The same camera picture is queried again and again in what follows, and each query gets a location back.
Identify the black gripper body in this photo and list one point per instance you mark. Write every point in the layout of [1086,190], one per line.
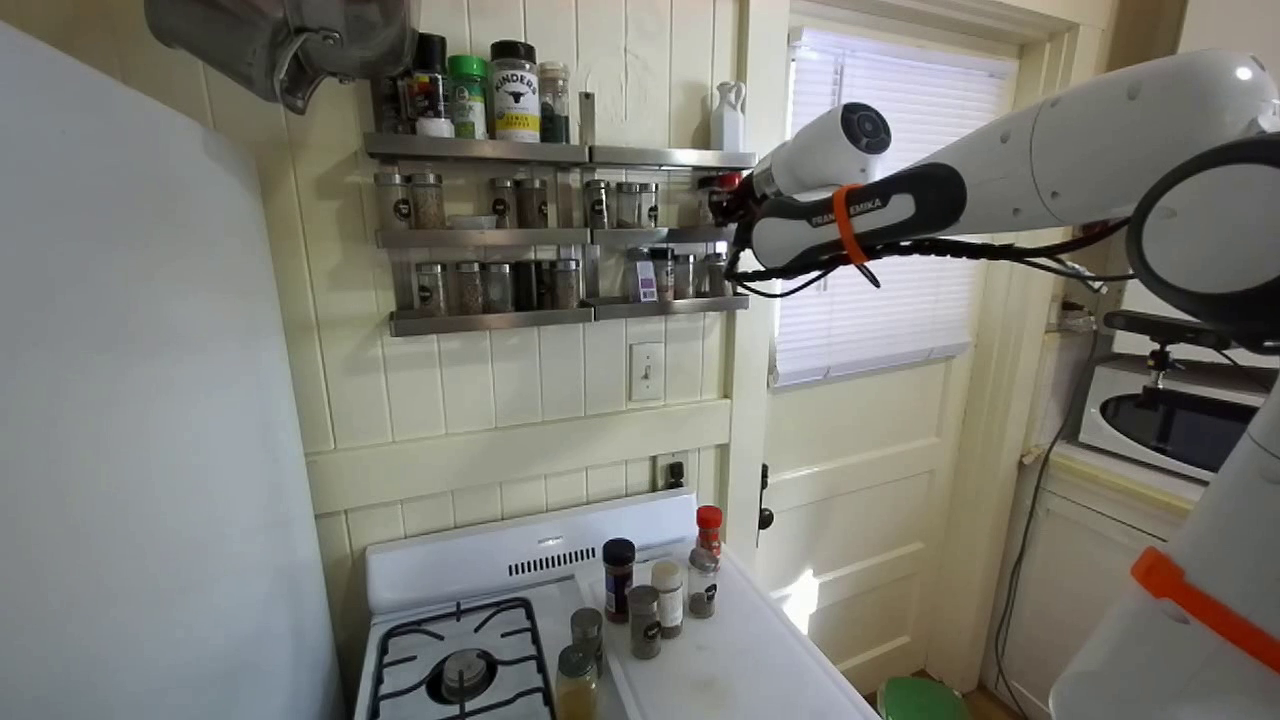
[745,200]

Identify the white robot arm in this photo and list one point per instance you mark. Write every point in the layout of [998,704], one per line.
[1104,147]

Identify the glass spice jar steel lid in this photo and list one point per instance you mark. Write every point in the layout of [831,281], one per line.
[431,286]
[714,273]
[499,286]
[500,200]
[426,200]
[599,200]
[394,200]
[566,281]
[532,200]
[465,286]

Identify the labelled spice jar black lid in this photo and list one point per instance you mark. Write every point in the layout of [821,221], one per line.
[664,276]

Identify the small dark jar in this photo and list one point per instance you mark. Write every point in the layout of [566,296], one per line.
[553,112]

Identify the dark glass spice jar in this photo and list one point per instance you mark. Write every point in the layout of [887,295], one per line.
[531,286]

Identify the large jar black lid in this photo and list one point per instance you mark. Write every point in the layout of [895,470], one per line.
[513,103]

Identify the red lid spice jar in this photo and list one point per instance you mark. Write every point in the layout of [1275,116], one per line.
[706,572]

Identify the dark spice jar black lid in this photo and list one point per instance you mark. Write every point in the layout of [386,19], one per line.
[617,582]

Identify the white label spice jar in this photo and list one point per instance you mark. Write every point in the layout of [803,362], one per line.
[671,602]

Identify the grey spice jar steel lid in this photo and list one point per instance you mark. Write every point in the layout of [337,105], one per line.
[641,624]

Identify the grey lying spice jar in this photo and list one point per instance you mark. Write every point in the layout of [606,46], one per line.
[587,624]

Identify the yellow spice jar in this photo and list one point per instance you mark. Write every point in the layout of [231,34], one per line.
[579,691]

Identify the white shaker bottle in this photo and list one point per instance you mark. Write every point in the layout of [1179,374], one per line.
[730,123]

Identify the white window blinds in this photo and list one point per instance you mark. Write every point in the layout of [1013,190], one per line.
[864,333]

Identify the green lid bottle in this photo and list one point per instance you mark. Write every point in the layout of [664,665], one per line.
[465,105]

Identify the black door latch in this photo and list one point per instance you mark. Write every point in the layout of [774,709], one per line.
[766,514]

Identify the dark sauce bottle black cap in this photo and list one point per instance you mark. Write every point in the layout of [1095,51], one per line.
[426,87]

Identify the white panelled door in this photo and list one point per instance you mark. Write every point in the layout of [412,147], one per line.
[852,533]

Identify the white gas stove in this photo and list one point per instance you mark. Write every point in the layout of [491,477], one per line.
[465,554]

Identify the black pan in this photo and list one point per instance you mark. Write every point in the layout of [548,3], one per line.
[1164,329]

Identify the grey cloth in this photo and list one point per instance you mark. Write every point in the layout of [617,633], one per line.
[280,46]

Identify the black stove grate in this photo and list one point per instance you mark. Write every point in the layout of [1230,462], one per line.
[463,624]

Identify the white microwave oven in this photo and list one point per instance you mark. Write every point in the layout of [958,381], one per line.
[1174,425]

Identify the white base cabinet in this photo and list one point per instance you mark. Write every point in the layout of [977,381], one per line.
[1067,572]

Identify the green round bin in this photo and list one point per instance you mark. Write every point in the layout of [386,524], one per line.
[922,702]

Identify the round black stove burner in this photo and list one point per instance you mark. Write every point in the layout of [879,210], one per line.
[463,676]

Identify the white refrigerator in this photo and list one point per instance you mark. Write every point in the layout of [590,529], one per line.
[134,400]

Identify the white wall switch plate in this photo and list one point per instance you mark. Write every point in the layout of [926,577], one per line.
[646,374]

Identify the wall outlet black plug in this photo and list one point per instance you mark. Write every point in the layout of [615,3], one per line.
[673,475]

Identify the steel wall spice rack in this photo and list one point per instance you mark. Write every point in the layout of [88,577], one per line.
[481,323]

